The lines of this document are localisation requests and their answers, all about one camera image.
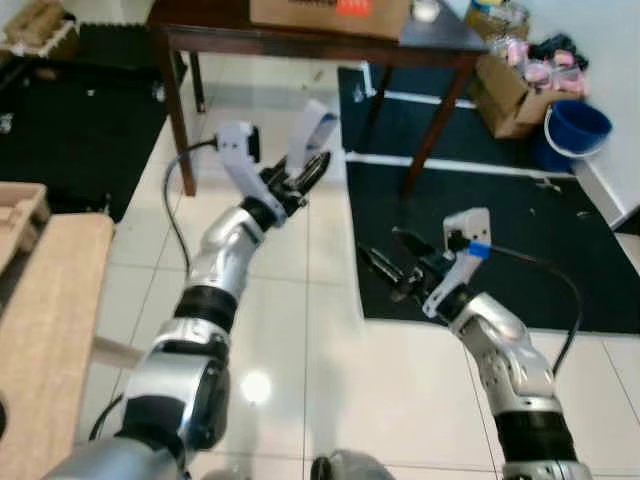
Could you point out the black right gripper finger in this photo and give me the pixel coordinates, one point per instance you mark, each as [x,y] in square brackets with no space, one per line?
[385,277]
[415,242]

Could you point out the black cloth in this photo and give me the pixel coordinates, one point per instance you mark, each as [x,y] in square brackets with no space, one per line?
[560,48]

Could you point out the open cardboard box with items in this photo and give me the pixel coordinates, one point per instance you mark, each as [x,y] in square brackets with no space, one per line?
[505,100]

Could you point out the blue bucket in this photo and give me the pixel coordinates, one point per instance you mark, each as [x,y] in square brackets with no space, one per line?
[575,125]

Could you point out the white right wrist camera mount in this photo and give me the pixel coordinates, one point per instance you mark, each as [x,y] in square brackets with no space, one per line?
[468,225]

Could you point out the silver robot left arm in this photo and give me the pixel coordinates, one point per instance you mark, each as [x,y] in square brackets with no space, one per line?
[225,255]

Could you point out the closed brown cardboard box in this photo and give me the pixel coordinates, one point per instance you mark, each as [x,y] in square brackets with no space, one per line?
[300,15]

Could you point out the black mat with white lines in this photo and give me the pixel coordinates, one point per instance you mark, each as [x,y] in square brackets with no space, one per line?
[520,210]

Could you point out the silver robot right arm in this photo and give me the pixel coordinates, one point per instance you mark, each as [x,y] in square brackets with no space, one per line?
[510,360]

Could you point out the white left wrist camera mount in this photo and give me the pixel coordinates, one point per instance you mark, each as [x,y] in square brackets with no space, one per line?
[235,140]

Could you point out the white cup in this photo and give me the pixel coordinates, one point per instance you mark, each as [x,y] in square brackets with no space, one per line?
[426,10]

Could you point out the white paper strip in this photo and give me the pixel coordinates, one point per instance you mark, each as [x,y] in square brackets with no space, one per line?
[318,125]

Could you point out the silver robot right leg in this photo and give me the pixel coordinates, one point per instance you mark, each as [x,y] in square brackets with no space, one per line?
[355,468]

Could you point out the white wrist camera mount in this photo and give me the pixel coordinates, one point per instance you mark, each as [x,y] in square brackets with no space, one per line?
[468,225]
[235,140]

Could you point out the plain black floor mat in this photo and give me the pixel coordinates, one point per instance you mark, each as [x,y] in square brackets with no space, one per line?
[70,130]

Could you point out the dark wooden table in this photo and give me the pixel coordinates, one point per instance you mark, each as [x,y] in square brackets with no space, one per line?
[300,45]

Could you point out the light wooden pallet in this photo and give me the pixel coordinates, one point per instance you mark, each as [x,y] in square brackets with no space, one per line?
[20,210]

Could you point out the beige upholstered bench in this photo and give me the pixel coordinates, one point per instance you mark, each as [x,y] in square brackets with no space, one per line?
[50,330]

